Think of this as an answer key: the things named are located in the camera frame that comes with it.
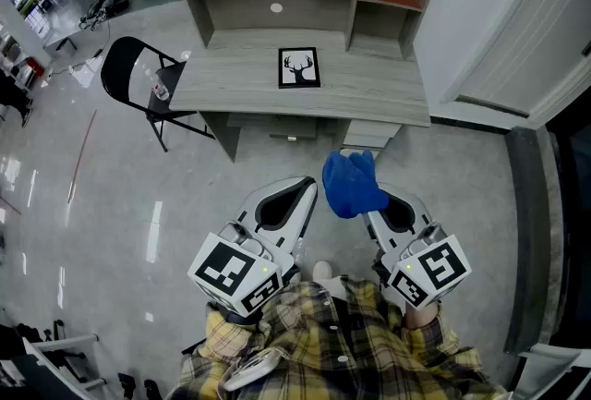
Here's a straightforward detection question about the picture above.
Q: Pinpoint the clear plastic water bottle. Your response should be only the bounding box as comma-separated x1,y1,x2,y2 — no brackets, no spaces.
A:
143,67,171,102

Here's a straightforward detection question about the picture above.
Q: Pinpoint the person's right forearm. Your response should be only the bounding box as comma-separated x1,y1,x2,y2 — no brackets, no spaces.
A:
401,301,465,371

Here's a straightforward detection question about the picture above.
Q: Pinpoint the framed deer antler picture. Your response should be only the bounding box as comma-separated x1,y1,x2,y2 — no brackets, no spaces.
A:
277,46,321,90

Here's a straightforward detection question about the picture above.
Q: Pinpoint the person's white shoe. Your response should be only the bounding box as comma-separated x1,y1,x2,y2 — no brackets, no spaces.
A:
312,260,333,286

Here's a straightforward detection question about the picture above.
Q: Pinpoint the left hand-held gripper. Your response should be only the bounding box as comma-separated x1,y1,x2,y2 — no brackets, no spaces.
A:
187,176,319,319

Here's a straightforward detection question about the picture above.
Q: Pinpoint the blue fluffy cloth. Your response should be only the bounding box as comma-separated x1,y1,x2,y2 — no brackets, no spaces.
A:
321,150,390,220

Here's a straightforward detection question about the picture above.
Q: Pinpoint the person's left forearm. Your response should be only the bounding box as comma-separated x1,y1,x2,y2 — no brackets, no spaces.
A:
205,301,278,367

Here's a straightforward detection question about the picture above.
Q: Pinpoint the white hanging controller device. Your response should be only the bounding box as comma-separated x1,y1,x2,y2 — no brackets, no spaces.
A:
223,346,283,393

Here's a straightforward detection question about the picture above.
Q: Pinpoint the white panel door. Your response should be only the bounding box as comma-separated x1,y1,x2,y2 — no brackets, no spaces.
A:
440,0,591,118

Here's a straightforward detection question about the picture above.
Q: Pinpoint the black backpack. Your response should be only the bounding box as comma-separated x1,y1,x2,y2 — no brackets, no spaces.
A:
78,0,133,32

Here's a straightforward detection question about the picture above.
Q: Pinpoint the grey wooden desk with shelves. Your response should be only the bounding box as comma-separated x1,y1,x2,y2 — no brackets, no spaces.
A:
156,0,452,164

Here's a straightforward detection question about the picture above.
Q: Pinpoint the black folding stand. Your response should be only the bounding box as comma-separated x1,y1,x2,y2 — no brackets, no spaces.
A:
42,319,89,372

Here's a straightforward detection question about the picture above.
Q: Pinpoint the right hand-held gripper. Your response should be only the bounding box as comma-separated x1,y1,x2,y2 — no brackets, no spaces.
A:
363,183,473,309

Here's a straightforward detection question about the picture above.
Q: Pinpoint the person's yellow plaid shirt body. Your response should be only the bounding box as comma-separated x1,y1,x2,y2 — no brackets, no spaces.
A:
165,273,509,400

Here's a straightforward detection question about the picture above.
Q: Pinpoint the white shelf unit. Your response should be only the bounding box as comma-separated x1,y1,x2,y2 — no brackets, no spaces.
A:
511,341,591,400

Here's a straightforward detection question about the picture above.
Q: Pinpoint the black folding chair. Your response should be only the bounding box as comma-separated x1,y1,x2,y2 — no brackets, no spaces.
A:
100,36,216,153

